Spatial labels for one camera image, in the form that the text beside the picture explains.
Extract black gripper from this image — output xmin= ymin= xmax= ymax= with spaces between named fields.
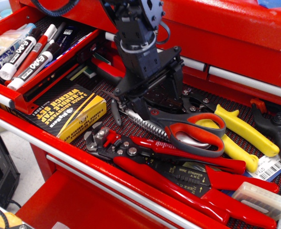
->
xmin=114 ymin=35 xmax=183 ymax=120

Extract red grey handled scissors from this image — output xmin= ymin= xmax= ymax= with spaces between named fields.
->
xmin=103 ymin=91 xmax=226 ymax=158

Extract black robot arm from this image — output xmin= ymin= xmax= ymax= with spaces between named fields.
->
xmin=100 ymin=0 xmax=183 ymax=120

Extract large open red drawer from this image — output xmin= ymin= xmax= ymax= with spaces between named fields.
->
xmin=0 ymin=57 xmax=267 ymax=229

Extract small open red drawer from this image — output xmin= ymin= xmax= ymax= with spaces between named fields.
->
xmin=0 ymin=1 xmax=109 ymax=115

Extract red black crimping tool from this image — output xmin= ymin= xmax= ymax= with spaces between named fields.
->
xmin=90 ymin=58 xmax=184 ymax=114

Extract small grey black tool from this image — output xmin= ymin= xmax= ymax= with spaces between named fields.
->
xmin=110 ymin=99 xmax=122 ymax=126

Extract silver folding saw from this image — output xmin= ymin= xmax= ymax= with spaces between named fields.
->
xmin=119 ymin=105 xmax=210 ymax=149

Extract green white eraser block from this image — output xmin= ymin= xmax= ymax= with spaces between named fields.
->
xmin=69 ymin=52 xmax=111 ymax=81

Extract yellow black tap wrench box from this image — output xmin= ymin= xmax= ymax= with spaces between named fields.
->
xmin=12 ymin=78 xmax=107 ymax=143

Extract red metal tool chest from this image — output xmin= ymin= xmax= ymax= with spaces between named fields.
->
xmin=0 ymin=0 xmax=281 ymax=229

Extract dark pen box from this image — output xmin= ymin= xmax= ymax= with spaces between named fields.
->
xmin=53 ymin=25 xmax=77 ymax=59

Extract black expo marker front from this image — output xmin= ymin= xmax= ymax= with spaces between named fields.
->
xmin=7 ymin=43 xmax=60 ymax=91

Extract black expo marker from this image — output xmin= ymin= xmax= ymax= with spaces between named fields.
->
xmin=7 ymin=43 xmax=60 ymax=91
xmin=0 ymin=28 xmax=42 ymax=81

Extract red dry erase marker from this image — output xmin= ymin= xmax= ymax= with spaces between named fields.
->
xmin=13 ymin=24 xmax=57 ymax=77

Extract black pliers orange tip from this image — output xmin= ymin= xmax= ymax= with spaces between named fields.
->
xmin=251 ymin=98 xmax=281 ymax=159

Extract white barcode label card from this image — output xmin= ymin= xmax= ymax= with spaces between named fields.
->
xmin=244 ymin=155 xmax=281 ymax=182

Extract black expo marker middle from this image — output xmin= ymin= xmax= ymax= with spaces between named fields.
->
xmin=0 ymin=28 xmax=42 ymax=81

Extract blue dry erase marker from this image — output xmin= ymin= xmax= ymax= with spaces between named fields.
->
xmin=0 ymin=23 xmax=36 ymax=69

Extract clear plastic bag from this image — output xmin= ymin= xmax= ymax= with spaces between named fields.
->
xmin=0 ymin=24 xmax=28 ymax=55

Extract clear plastic bit case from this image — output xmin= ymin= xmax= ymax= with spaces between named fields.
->
xmin=231 ymin=182 xmax=281 ymax=221

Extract yellow sponge object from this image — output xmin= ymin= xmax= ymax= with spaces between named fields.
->
xmin=0 ymin=212 xmax=23 ymax=229

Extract yellow handled tin snips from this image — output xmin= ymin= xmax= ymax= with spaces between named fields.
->
xmin=181 ymin=86 xmax=280 ymax=173

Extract red automatic wire stripper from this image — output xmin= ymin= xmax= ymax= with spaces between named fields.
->
xmin=84 ymin=122 xmax=246 ymax=175

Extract flat red handled wire stripper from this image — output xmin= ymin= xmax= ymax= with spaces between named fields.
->
xmin=113 ymin=156 xmax=279 ymax=229

